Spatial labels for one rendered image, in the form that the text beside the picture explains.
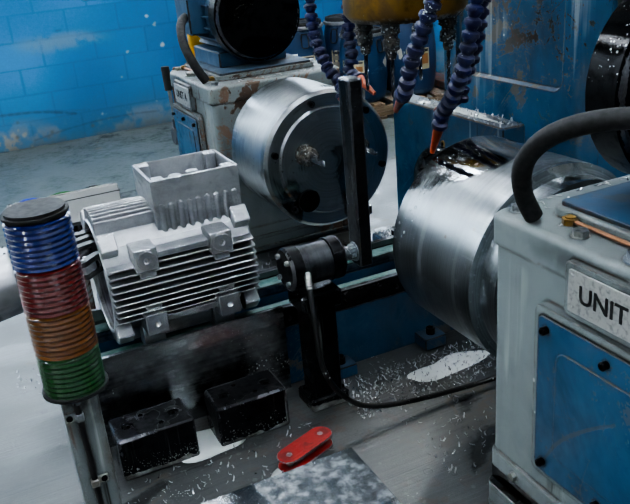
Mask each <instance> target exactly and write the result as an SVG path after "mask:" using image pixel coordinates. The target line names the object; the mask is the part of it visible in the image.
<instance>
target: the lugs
mask: <svg viewBox="0 0 630 504"><path fill-rule="evenodd" d="M229 218H230V220H231V223H232V226H233V228H239V227H243V226H247V225H248V224H249V221H250V216H249V213H248V211H247V208H246V206H245V204H239V205H235V206H231V207H230V208H229ZM84 220H85V219H84V212H83V210H82V211H80V221H81V224H82V227H83V222H84ZM97 248H98V251H99V254H100V257H101V260H105V259H109V258H114V257H117V256H118V250H119V249H118V246H117V243H116V240H115V237H114V234H108V235H104V236H99V237H97ZM240 300H241V304H242V306H243V309H248V308H252V307H255V306H257V305H258V303H259V301H260V297H259V294H258V291H257V289H256V288H255V289H252V290H248V291H244V292H242V293H241V296H240ZM115 335H116V338H117V341H118V344H119V345H120V344H124V343H127V342H131V341H134V340H135V332H134V328H133V325H132V322H131V323H127V324H123V325H120V326H119V325H117V326H116V325H115Z"/></svg>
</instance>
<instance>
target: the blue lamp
mask: <svg viewBox="0 0 630 504"><path fill-rule="evenodd" d="M1 225H2V227H3V232H4V237H5V238H6V239H5V241H6V243H7V248H8V253H9V254H10V255H9V257H10V259H11V264H12V268H13V270H14V271H16V272H19V273H23V274H41V273H47V272H52V271H55V270H58V269H61V268H64V267H66V266H68V265H70V264H71V263H73V262H74V261H75V260H76V259H77V258H78V257H79V252H78V247H77V242H76V237H75V232H74V230H73V229H74V227H73V225H72V220H71V215H70V210H69V209H68V210H67V211H66V213H65V214H64V215H63V216H61V217H60V218H58V219H55V220H53V221H50V222H47V223H43V224H39V225H33V226H25V227H14V226H9V225H6V224H5V223H2V222H1Z"/></svg>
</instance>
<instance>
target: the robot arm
mask: <svg viewBox="0 0 630 504"><path fill-rule="evenodd" d="M75 237H76V242H77V247H78V252H79V255H80V260H81V265H82V270H83V275H84V279H85V280H89V279H92V278H93V277H94V276H96V275H97V274H99V273H100V272H101V271H103V270H104V269H103V266H102V262H101V259H100V255H99V252H98V249H97V246H96V243H95V240H94V237H93V235H92V232H91V230H90V229H87V230H84V231H80V232H75ZM9 255H10V254H9V253H8V250H7V248H5V247H1V248H0V322H2V321H4V320H7V319H9V318H12V317H14V316H17V315H19V314H22V313H24V312H23V310H24V309H23V307H22V303H21V298H20V296H19V295H20V294H19V292H18V287H17V283H16V278H15V276H14V272H13V268H12V264H11V259H10V257H9Z"/></svg>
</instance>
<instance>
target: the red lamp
mask: <svg viewBox="0 0 630 504"><path fill-rule="evenodd" d="M13 272H14V276H15V278H16V283H17V287H18V292H19V294H20V295H19V296H20V298H21V303H22V307H23V309H24V310H23V312H24V314H25V315H27V316H29V317H32V318H36V319H50V318H56V317H61V316H64V315H67V314H70V313H73V312H75V311H77V310H78V309H80V308H81V307H83V306H84V305H85V304H86V303H87V302H88V300H89V296H88V291H87V286H86V285H85V284H86V282H85V280H84V275H83V270H82V265H81V260H80V255H79V257H78V258H77V259H76V260H75V261H74V262H73V263H71V264H70V265H68V266H66V267H64V268H61V269H58V270H55V271H52V272H47V273H41V274H23V273H19V272H16V271H14V270H13Z"/></svg>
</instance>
